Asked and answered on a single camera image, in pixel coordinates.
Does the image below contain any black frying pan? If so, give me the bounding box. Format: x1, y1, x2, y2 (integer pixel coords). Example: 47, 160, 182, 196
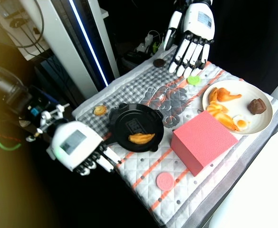
104, 103, 165, 153

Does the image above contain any toy fried chicken piece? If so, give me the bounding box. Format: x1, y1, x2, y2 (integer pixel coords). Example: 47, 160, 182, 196
208, 87, 219, 104

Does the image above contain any pink sandwich cookie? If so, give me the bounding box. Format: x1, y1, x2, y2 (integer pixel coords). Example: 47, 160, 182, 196
156, 172, 176, 191

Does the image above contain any red cube box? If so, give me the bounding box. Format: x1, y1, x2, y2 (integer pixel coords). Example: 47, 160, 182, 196
171, 110, 239, 177

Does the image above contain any white column with blue light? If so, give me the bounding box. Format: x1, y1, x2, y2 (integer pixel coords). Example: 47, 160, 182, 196
19, 0, 120, 93

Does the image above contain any toy fried egg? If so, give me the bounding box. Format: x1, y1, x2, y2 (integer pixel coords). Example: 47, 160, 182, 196
232, 114, 250, 131

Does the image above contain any cream round plate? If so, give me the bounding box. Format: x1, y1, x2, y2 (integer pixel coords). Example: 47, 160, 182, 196
202, 80, 274, 135

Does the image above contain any black cable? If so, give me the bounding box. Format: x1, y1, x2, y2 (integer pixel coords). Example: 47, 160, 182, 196
0, 0, 46, 49

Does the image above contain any green cable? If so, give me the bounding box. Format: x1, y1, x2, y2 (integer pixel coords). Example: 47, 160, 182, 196
0, 122, 22, 152

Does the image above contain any green sandwich cookie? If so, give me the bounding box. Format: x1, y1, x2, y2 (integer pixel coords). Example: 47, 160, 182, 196
186, 75, 202, 86

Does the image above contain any swirl butter cookie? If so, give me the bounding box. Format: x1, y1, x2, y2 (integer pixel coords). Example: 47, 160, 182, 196
93, 104, 108, 116

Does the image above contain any toy fried chicken drumstick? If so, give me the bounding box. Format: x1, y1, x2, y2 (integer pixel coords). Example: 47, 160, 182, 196
217, 87, 243, 103

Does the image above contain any brown toy meat patty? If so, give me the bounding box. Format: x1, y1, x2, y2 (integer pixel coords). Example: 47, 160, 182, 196
247, 98, 267, 116

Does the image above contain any toy fried pastry piece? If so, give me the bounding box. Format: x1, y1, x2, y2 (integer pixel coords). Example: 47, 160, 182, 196
128, 133, 156, 145

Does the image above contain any white power strip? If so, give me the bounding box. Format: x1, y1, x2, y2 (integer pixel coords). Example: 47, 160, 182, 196
135, 30, 162, 56

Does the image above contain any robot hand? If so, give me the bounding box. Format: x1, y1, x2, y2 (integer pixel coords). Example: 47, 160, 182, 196
163, 0, 216, 78
46, 120, 123, 177

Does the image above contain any grey quilt with bear print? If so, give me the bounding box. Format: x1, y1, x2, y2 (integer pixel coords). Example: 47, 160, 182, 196
71, 45, 278, 228

